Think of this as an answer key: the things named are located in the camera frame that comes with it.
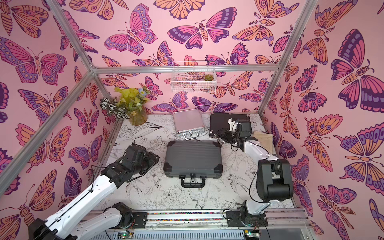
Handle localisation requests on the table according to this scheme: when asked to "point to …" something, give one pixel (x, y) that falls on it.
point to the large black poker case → (193, 162)
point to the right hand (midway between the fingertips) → (218, 132)
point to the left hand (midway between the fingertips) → (159, 157)
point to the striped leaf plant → (106, 104)
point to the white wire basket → (187, 77)
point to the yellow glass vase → (138, 117)
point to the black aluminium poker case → (220, 120)
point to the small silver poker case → (188, 123)
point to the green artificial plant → (133, 98)
